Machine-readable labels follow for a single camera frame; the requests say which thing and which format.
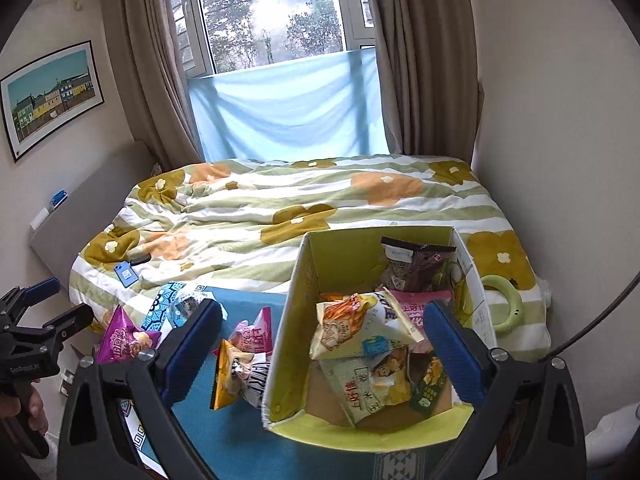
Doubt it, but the patterned blue low table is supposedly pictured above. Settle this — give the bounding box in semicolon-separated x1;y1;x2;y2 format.
97;282;501;480

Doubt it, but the floral striped blanket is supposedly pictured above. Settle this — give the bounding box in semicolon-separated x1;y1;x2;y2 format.
70;154;553;361

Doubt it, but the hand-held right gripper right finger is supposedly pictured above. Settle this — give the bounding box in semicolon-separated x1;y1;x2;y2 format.
422;300;587;480

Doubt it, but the white framed window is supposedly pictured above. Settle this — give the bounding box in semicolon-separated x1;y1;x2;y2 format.
167;0;378;77

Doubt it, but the small pink snack packet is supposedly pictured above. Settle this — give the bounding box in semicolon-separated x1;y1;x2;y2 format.
227;306;273;356

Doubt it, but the dark brown snack packet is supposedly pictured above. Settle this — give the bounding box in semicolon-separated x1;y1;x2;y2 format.
380;236;457;293

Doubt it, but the purple snack packet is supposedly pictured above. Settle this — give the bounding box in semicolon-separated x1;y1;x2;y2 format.
95;305;163;365

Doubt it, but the blue phone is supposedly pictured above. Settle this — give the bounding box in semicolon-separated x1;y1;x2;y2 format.
114;262;138;288

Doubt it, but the white printed snack packet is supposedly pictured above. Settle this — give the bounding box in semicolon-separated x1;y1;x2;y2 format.
319;347;412;428

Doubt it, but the framed houses picture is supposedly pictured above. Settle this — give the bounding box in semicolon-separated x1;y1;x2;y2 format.
0;40;106;163

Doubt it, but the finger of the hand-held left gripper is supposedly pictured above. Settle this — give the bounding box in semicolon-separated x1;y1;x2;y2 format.
0;277;62;328
42;304;96;357

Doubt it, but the large pink snack packet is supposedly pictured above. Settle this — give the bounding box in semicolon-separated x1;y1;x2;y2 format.
387;287;453;333

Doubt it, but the person's left hand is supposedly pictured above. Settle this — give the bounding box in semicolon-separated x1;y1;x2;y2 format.
0;380;51;436

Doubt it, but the dark green snack packet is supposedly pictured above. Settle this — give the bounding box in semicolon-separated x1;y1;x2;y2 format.
407;355;448;416

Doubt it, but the grey bed headboard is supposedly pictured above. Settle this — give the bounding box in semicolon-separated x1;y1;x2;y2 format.
27;140;156;293

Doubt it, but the black white striped snack packet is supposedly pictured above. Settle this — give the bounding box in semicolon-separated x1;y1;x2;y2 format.
240;352;272;409

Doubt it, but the white cloth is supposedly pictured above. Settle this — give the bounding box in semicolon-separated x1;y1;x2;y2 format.
582;412;640;480

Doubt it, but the black curved cable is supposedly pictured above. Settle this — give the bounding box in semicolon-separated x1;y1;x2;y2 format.
542;265;640;361

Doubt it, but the light blue snack packet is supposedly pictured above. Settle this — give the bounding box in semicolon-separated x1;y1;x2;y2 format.
167;292;210;332

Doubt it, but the yellow green cardboard box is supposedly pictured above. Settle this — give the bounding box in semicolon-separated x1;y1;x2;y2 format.
261;226;488;453

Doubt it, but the pale green ring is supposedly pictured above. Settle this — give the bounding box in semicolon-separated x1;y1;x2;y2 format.
480;274;523;332

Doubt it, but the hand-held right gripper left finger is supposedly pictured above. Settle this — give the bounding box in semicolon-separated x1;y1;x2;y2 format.
57;299;223;480

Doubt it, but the brown window curtain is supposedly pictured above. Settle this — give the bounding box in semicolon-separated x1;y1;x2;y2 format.
360;0;486;161
100;0;203;171

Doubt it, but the white orange cartoon snack packet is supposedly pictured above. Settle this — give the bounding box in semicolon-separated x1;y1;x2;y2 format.
310;291;426;361

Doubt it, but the light blue window cloth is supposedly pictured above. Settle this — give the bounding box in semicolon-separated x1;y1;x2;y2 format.
186;49;392;163

